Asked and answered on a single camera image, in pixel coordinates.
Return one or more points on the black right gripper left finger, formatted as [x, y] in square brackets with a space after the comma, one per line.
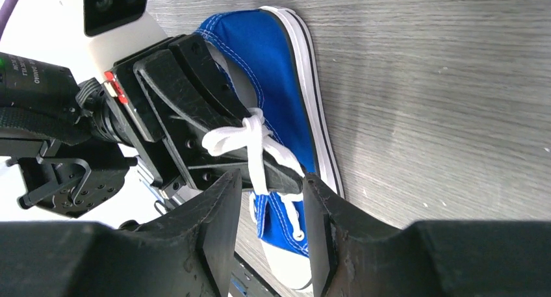
[186, 252]

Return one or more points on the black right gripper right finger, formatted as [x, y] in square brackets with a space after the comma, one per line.
[355, 254]

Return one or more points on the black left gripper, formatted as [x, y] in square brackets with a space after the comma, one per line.
[172, 103]

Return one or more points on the white shoelace of sneaker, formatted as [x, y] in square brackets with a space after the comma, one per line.
[257, 139]

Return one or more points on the blue canvas sneaker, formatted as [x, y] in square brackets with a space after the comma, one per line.
[267, 55]

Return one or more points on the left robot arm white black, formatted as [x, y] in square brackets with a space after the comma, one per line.
[48, 129]

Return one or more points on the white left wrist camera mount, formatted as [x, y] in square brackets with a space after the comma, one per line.
[53, 31]

